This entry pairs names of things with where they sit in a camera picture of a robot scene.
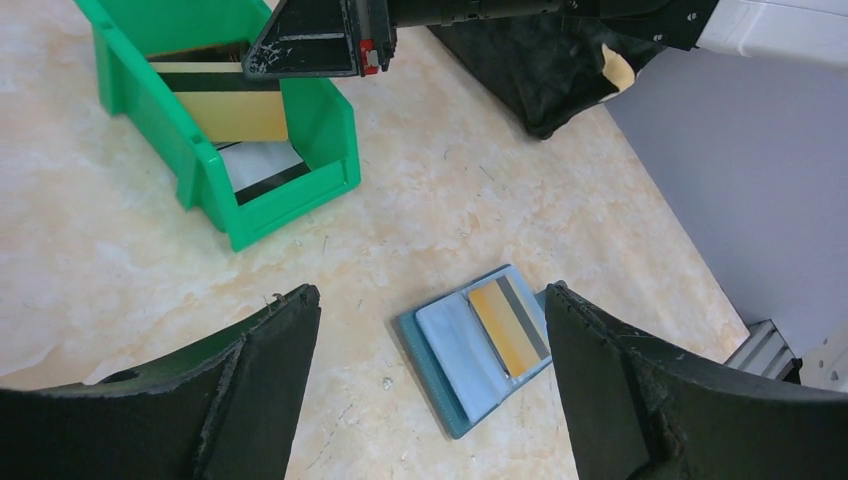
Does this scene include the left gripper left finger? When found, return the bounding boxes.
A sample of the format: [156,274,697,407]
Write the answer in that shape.
[1,284,321,479]

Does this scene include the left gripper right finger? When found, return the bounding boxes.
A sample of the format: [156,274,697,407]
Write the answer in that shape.
[545,283,847,479]

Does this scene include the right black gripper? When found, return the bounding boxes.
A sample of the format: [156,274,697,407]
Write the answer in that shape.
[241,0,397,80]

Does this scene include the blue leather card holder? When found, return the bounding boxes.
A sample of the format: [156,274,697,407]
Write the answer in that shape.
[397,264,551,439]

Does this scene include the cards in green bin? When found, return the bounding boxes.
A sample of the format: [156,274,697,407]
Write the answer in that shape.
[147,40,310,205]

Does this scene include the green plastic bin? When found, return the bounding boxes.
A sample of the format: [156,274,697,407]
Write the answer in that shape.
[77,0,361,251]

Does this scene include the black floral blanket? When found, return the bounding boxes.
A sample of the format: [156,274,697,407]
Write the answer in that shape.
[430,13,664,140]

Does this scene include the aluminium frame rail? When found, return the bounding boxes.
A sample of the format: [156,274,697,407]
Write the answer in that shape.
[725,319,848,393]

